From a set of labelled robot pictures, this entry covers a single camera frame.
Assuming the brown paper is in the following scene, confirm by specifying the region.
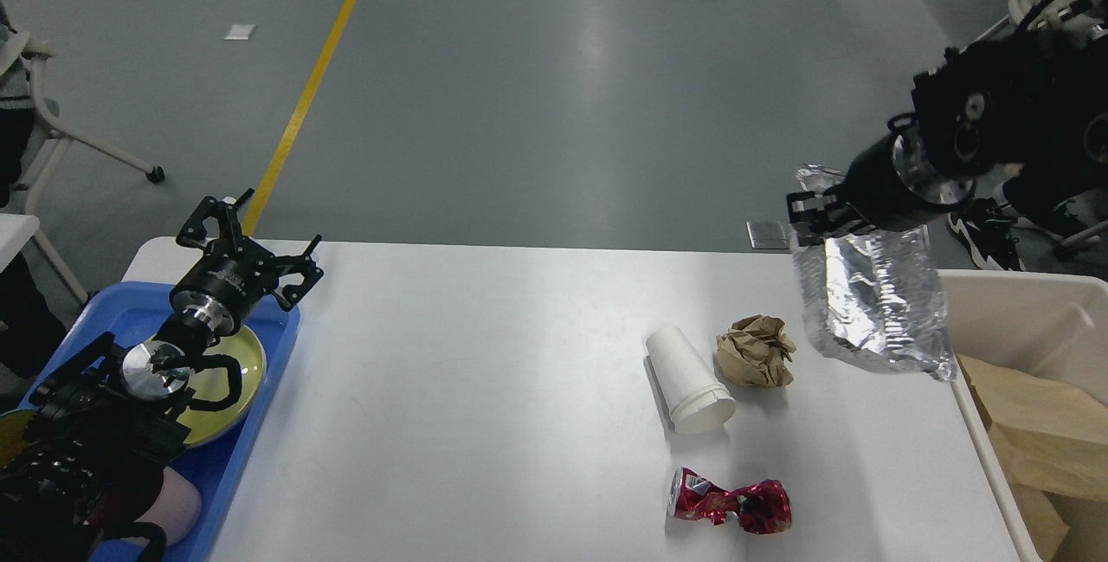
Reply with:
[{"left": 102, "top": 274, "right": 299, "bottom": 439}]
[{"left": 715, "top": 316, "right": 796, "bottom": 388}]

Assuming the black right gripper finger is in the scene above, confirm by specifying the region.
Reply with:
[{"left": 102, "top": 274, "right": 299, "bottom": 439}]
[
  {"left": 786, "top": 186, "right": 854, "bottom": 223},
  {"left": 789, "top": 216, "right": 875, "bottom": 249}
]

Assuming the yellow plastic plate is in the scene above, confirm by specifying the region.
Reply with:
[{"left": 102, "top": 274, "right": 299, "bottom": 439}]
[{"left": 143, "top": 325, "right": 267, "bottom": 449}]

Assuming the teal mug yellow inside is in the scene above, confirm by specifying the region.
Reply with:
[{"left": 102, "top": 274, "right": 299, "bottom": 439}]
[{"left": 0, "top": 410, "right": 35, "bottom": 470}]

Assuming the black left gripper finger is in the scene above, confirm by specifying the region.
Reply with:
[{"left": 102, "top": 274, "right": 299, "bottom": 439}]
[
  {"left": 177, "top": 190, "right": 254, "bottom": 260},
  {"left": 260, "top": 236, "right": 325, "bottom": 311}
]

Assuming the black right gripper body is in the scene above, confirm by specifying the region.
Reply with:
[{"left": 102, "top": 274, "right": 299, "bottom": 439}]
[{"left": 835, "top": 131, "right": 975, "bottom": 233}]

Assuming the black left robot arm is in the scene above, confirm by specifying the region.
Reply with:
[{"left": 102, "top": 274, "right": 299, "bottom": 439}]
[{"left": 3, "top": 190, "right": 324, "bottom": 561}]

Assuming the crushed red can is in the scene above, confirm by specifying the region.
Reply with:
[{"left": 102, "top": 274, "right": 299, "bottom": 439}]
[{"left": 667, "top": 468, "right": 793, "bottom": 535}]

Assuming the brown paper bag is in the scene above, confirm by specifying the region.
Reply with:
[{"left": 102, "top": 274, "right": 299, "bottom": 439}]
[{"left": 958, "top": 356, "right": 1107, "bottom": 561}]

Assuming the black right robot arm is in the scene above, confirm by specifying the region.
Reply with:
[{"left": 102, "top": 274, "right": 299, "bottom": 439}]
[{"left": 786, "top": 0, "right": 1105, "bottom": 247}]

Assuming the beige plastic bin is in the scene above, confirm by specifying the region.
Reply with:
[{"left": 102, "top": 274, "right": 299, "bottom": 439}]
[{"left": 938, "top": 270, "right": 1107, "bottom": 561}]

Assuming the pink mug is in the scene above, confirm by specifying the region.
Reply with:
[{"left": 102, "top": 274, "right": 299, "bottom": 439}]
[{"left": 102, "top": 467, "right": 203, "bottom": 546}]

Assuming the white side table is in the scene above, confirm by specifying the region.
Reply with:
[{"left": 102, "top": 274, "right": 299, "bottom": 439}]
[{"left": 0, "top": 212, "right": 40, "bottom": 270}]

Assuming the blue plastic tray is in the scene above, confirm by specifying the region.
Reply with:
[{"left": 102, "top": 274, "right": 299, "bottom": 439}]
[{"left": 32, "top": 280, "right": 301, "bottom": 561}]

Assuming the left metal floor plate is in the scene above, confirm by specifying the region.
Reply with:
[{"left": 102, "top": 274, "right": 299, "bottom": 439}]
[{"left": 745, "top": 219, "right": 790, "bottom": 251}]

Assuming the white paper cup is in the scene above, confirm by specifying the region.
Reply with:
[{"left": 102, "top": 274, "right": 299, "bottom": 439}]
[{"left": 645, "top": 326, "right": 737, "bottom": 435}]

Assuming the white paper scrap on floor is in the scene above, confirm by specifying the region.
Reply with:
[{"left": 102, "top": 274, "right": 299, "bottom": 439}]
[{"left": 224, "top": 23, "right": 257, "bottom": 42}]

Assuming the person in dark jeans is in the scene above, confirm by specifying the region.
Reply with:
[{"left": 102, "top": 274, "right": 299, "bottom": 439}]
[{"left": 945, "top": 165, "right": 1105, "bottom": 273}]

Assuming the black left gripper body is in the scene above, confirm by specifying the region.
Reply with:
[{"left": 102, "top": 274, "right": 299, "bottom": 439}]
[{"left": 170, "top": 255, "right": 278, "bottom": 338}]

